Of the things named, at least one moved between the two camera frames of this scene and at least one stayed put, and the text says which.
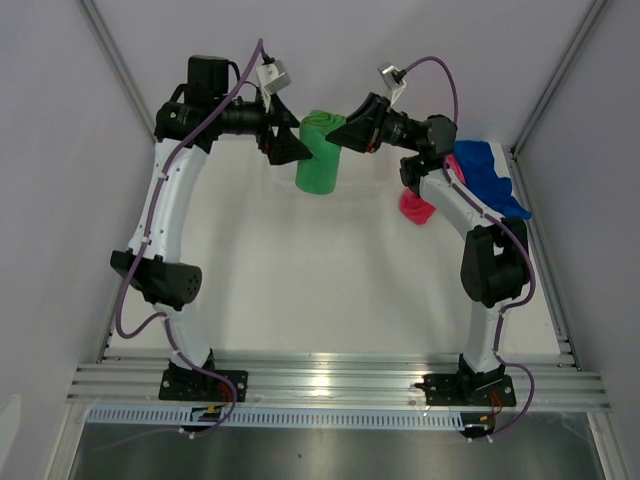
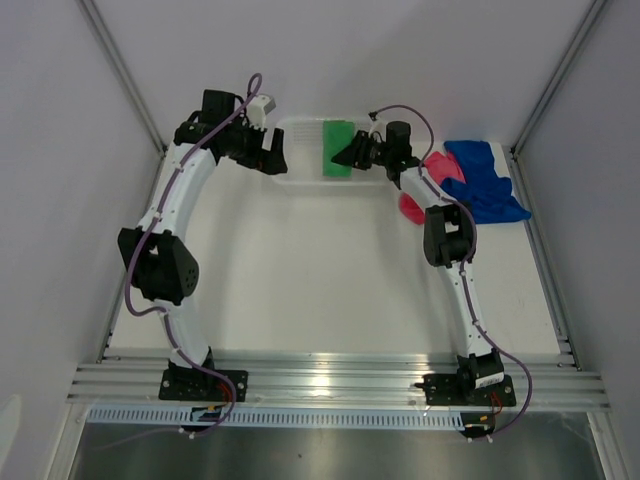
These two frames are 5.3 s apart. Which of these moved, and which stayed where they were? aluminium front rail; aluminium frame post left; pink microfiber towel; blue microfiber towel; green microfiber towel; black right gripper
Moved: black right gripper; green microfiber towel
Stayed: aluminium frame post left; pink microfiber towel; blue microfiber towel; aluminium front rail
